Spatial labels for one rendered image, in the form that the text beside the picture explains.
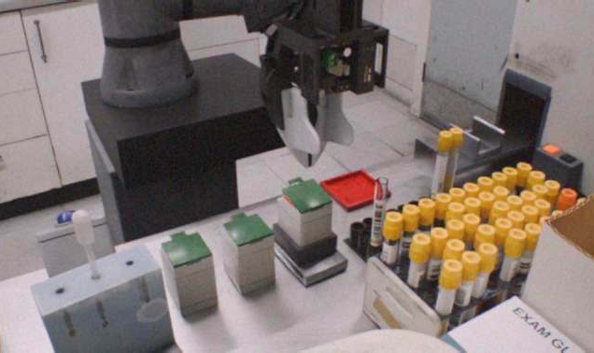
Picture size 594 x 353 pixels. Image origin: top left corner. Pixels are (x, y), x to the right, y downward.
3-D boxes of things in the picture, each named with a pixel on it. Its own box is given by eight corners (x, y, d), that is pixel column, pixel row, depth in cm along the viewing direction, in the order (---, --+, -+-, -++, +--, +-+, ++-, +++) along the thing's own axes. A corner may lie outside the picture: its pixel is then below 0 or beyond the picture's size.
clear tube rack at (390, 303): (503, 244, 62) (516, 192, 59) (572, 294, 55) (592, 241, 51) (361, 309, 54) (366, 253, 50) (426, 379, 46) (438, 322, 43)
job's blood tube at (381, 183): (375, 251, 61) (383, 176, 56) (382, 258, 60) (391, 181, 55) (366, 256, 60) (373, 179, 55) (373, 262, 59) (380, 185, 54)
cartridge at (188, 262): (202, 276, 58) (195, 226, 54) (219, 303, 54) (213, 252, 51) (166, 289, 56) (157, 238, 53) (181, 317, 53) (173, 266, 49)
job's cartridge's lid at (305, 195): (308, 176, 59) (309, 173, 59) (332, 204, 56) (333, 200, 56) (277, 187, 57) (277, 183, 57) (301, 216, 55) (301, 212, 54)
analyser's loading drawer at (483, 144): (512, 131, 83) (518, 101, 80) (546, 149, 78) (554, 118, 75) (412, 163, 74) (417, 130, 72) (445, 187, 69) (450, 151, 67)
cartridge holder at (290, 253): (303, 227, 66) (304, 202, 64) (347, 269, 59) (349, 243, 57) (263, 241, 63) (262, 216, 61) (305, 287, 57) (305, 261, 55)
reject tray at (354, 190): (360, 173, 76) (360, 168, 76) (390, 197, 71) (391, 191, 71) (318, 186, 73) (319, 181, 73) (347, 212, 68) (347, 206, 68)
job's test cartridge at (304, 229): (308, 228, 63) (308, 182, 60) (332, 250, 59) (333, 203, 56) (277, 240, 61) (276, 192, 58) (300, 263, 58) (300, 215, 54)
